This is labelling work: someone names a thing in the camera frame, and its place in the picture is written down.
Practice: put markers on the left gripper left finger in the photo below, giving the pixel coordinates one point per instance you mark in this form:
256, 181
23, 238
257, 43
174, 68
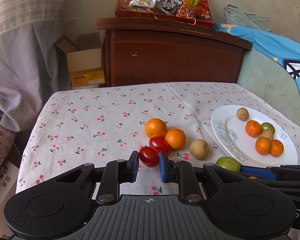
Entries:
114, 174

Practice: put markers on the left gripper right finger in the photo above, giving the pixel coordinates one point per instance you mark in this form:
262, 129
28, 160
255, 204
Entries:
181, 173

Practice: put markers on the red cherry tomato front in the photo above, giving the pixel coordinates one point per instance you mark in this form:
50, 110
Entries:
149, 156

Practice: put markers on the red cherry tomato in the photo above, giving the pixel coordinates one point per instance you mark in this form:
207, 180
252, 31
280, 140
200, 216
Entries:
159, 144
149, 156

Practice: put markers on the red cherry tomato back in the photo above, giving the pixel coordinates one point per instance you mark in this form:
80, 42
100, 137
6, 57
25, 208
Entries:
159, 144

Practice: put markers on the orange mandarin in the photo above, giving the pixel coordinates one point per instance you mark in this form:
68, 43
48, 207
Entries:
155, 128
176, 138

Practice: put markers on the brown kiwi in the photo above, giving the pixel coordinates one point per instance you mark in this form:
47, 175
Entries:
199, 149

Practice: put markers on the green lime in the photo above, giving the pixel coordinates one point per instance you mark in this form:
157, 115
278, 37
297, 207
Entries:
229, 163
266, 126

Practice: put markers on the orange mandarin plate right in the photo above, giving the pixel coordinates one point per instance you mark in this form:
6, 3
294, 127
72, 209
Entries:
277, 148

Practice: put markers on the orange mandarin plate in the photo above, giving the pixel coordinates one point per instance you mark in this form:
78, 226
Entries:
277, 148
263, 145
253, 128

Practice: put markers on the orange mandarin plate left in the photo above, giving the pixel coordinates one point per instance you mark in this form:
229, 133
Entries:
263, 145

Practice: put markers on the brown kiwi plate middle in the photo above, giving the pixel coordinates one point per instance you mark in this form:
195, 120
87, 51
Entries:
268, 134

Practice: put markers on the brown kiwi plate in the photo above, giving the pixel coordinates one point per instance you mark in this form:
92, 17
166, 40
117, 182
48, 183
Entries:
268, 134
242, 114

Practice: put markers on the green lime on plate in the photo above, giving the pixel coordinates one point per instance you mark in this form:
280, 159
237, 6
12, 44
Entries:
266, 126

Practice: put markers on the orange mandarin plate top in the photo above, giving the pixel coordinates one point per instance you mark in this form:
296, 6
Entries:
253, 128

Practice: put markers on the white plate with drawing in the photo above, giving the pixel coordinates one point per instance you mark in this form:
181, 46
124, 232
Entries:
230, 132

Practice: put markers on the brown kiwi plate top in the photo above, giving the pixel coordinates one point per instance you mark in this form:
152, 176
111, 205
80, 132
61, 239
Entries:
242, 114

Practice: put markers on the green sofa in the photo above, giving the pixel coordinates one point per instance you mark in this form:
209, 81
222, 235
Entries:
260, 74

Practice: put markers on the dark wooden cabinet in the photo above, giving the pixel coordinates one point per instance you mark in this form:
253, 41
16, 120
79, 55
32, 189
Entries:
149, 50

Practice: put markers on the open cardboard box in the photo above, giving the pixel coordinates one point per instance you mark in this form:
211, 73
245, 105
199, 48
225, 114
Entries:
83, 60

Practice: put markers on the blue cartoon blanket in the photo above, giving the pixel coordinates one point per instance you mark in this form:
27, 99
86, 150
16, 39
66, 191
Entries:
282, 50

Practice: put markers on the checked curtain cloth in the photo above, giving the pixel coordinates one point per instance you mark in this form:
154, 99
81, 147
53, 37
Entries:
29, 30

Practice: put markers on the red snack gift package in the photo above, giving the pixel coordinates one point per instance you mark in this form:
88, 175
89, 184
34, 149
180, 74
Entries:
195, 12

